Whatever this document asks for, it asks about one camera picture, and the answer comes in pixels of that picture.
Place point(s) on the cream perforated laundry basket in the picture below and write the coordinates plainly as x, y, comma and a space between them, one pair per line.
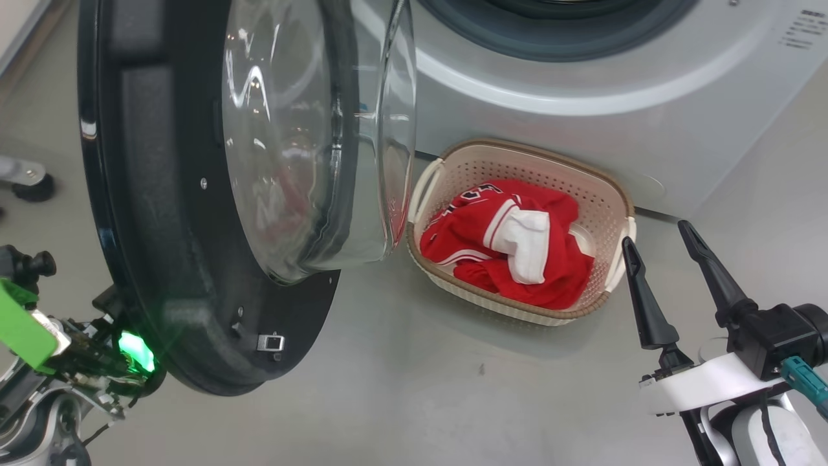
601, 194

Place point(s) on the grey rubber door seal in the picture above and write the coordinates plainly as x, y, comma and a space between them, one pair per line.
466, 32

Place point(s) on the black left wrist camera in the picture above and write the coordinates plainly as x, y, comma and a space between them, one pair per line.
26, 265

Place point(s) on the red garment white trim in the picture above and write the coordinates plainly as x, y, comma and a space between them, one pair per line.
556, 288

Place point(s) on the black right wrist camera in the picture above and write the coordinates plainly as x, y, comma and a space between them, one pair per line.
783, 336

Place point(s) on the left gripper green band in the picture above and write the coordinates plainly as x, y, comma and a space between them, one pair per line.
26, 330

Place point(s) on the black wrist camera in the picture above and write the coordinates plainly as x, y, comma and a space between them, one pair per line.
783, 336
26, 265

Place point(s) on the black caster wheel grey leg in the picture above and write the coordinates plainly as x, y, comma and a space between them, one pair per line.
35, 189

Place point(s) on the black glass washing machine door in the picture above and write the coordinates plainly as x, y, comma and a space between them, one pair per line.
168, 194

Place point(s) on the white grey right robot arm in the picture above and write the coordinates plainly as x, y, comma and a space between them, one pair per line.
789, 433

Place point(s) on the white front-load washing machine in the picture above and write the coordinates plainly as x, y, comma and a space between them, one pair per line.
582, 129

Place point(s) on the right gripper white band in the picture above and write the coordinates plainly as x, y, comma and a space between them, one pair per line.
705, 385

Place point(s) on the red printed jersey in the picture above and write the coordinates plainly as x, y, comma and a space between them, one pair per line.
472, 223

